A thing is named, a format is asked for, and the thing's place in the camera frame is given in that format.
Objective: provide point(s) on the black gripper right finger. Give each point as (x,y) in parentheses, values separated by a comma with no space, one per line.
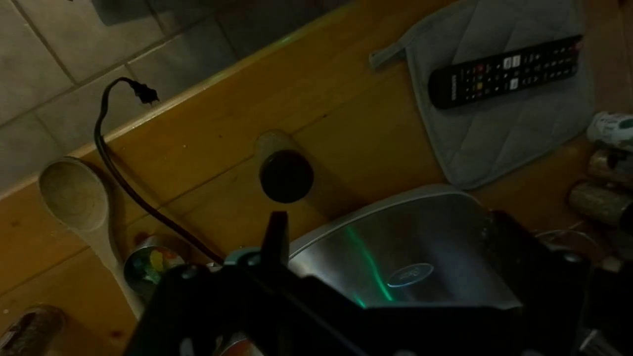
(535,270)

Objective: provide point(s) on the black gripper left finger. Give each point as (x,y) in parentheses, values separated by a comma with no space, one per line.
(275,240)

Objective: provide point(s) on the green herb spice bottle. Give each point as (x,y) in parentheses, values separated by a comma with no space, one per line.
(600,205)

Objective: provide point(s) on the stainless steel toaster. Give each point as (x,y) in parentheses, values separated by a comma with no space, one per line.
(408,238)

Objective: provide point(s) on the small steel cup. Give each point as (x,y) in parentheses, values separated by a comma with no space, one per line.
(149,268)

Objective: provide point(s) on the grey quilted pot holder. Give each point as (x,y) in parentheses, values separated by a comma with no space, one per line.
(501,139)

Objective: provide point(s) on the black TV remote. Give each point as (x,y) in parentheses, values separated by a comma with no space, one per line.
(505,72)

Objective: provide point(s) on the wooden spoon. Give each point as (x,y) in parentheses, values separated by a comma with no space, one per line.
(72,195)

